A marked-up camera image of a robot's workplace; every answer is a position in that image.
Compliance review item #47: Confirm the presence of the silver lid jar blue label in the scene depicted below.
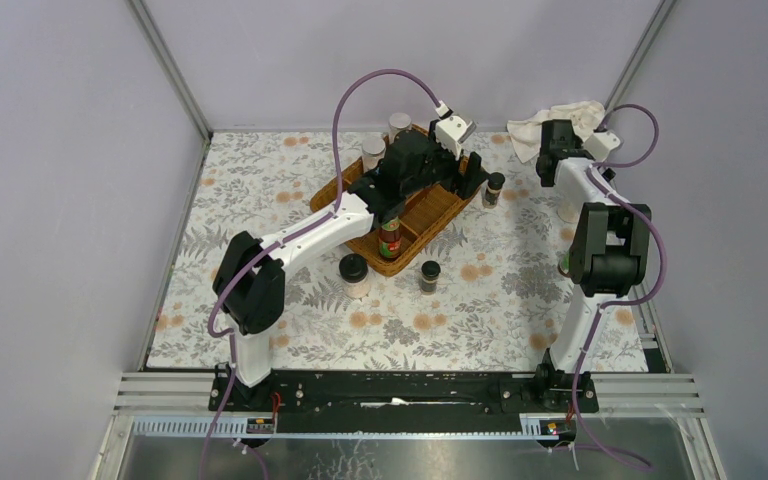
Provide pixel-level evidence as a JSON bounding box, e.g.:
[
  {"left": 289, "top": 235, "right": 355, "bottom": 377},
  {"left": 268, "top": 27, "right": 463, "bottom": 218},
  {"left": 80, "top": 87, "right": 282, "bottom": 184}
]
[{"left": 361, "top": 135, "right": 387, "bottom": 173}]

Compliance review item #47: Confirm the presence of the silver lid white grain jar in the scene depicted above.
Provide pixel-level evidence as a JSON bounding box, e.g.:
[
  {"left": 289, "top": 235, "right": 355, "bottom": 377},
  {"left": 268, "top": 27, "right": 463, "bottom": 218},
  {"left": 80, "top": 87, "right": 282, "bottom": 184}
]
[{"left": 387, "top": 112, "right": 413, "bottom": 145}]

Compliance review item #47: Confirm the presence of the brown wicker divided basket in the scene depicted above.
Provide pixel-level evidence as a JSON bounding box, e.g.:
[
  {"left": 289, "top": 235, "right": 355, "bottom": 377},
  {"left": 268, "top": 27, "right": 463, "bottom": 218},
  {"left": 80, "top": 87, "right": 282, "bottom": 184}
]
[{"left": 342, "top": 126, "right": 479, "bottom": 277}]

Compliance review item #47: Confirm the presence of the red sauce bottle yellow cap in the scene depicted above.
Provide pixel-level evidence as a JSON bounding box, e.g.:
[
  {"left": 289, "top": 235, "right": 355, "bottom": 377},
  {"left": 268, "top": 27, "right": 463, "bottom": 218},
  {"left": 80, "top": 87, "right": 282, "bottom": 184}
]
[{"left": 378, "top": 217, "right": 402, "bottom": 260}]

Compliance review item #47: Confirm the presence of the white jar wide black lid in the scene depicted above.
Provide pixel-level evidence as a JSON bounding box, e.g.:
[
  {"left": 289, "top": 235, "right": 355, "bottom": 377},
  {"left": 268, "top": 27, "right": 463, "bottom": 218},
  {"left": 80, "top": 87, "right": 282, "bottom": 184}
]
[{"left": 338, "top": 253, "right": 371, "bottom": 299}]

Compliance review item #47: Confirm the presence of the white bottle black cap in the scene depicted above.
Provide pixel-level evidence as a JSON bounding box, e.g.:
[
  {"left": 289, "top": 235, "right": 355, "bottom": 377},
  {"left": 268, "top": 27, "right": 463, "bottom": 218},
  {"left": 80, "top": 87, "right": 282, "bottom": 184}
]
[{"left": 556, "top": 200, "right": 580, "bottom": 224}]

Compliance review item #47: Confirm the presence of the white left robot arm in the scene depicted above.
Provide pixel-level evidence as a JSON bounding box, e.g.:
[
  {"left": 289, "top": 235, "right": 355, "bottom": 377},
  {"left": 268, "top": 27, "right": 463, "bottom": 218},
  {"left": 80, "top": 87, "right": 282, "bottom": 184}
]
[{"left": 208, "top": 130, "right": 488, "bottom": 411}]

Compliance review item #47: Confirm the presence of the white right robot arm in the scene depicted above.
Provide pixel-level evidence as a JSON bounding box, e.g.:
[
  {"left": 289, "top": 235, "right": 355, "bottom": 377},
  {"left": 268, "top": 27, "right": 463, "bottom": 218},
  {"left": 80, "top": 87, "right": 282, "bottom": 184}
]
[{"left": 532, "top": 119, "right": 649, "bottom": 412}]

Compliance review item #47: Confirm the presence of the small dark pepper jar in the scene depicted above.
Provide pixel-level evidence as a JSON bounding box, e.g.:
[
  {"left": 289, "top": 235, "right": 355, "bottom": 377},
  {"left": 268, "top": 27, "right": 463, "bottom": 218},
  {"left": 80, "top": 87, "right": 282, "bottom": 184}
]
[{"left": 482, "top": 172, "right": 505, "bottom": 209}]

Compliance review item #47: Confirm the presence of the white crumpled cloth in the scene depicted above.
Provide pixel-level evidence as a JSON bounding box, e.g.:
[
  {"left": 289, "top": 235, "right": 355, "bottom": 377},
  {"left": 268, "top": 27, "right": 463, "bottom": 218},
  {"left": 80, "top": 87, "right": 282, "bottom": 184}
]
[{"left": 507, "top": 100, "right": 609, "bottom": 165}]

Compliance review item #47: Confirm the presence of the small pepper jar black cap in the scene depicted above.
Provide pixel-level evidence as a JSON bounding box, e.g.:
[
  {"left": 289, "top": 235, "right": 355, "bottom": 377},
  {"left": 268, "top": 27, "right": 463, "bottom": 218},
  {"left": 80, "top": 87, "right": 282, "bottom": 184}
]
[{"left": 420, "top": 260, "right": 441, "bottom": 295}]

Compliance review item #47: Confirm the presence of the floral patterned table mat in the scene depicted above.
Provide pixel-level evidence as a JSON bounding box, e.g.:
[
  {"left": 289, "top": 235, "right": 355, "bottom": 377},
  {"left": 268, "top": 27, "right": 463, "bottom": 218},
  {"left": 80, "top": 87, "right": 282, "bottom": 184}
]
[{"left": 146, "top": 129, "right": 650, "bottom": 374}]

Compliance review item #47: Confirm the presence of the green sauce bottle yellow cap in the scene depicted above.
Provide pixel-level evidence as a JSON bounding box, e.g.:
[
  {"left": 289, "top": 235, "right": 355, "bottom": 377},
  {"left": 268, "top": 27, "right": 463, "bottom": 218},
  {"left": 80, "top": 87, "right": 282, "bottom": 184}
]
[{"left": 557, "top": 254, "right": 570, "bottom": 278}]

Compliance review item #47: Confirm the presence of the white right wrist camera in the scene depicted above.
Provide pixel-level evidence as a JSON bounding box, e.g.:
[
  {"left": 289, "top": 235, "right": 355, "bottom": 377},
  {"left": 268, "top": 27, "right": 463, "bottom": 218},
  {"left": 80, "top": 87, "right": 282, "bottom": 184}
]
[{"left": 583, "top": 130, "right": 622, "bottom": 162}]

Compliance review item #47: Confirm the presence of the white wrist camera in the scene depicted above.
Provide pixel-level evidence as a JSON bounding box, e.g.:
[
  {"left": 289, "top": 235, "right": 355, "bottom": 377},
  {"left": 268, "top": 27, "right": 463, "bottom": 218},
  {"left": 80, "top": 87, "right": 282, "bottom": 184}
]
[
  {"left": 583, "top": 130, "right": 622, "bottom": 162},
  {"left": 432, "top": 102, "right": 476, "bottom": 160}
]

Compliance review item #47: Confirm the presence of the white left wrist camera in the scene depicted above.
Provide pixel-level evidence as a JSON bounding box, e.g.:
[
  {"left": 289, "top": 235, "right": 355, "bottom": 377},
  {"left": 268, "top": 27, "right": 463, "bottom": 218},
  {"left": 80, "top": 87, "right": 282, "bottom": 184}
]
[{"left": 432, "top": 102, "right": 476, "bottom": 160}]

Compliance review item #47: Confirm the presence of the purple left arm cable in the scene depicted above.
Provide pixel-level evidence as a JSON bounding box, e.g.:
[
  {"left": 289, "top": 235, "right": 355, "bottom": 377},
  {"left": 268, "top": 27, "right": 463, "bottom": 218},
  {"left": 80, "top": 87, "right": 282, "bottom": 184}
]
[{"left": 198, "top": 68, "right": 453, "bottom": 480}]

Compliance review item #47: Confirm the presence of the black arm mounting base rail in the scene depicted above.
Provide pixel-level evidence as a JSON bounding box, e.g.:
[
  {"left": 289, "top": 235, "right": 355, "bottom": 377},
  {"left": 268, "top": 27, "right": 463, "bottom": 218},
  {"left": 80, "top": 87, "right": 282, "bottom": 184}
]
[{"left": 208, "top": 365, "right": 599, "bottom": 434}]

